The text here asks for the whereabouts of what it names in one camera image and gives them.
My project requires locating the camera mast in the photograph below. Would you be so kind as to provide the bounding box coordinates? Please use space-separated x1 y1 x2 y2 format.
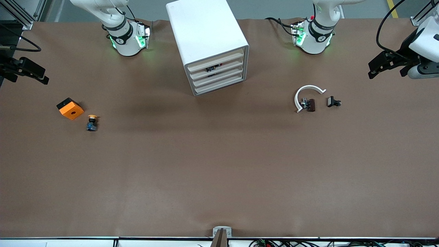
210 229 228 247

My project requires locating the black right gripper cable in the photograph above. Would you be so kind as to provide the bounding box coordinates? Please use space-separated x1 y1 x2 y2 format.
0 23 42 52

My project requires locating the aluminium frame profile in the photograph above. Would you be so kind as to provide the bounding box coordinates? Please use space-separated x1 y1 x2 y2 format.
411 0 439 26
0 0 45 31

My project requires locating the brown switch block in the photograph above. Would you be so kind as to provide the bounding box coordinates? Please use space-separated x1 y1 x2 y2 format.
300 98 316 113

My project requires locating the orange push button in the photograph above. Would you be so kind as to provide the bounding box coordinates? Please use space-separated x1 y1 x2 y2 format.
86 115 100 132

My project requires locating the grey metal mount bracket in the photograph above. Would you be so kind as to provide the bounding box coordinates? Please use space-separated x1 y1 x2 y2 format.
213 226 232 238

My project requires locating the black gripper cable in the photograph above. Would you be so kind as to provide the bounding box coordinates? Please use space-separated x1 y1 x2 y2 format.
0 23 42 52
376 0 407 54

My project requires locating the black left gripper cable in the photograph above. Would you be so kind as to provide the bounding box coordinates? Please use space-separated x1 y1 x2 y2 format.
376 0 407 54

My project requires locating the black arm base cable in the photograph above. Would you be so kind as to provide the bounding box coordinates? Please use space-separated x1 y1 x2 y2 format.
265 16 296 37

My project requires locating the white curved plastic clip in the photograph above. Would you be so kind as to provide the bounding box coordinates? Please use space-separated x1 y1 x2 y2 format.
294 85 327 114

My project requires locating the orange box with hole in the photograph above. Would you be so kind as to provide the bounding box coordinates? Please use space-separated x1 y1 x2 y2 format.
56 97 85 120

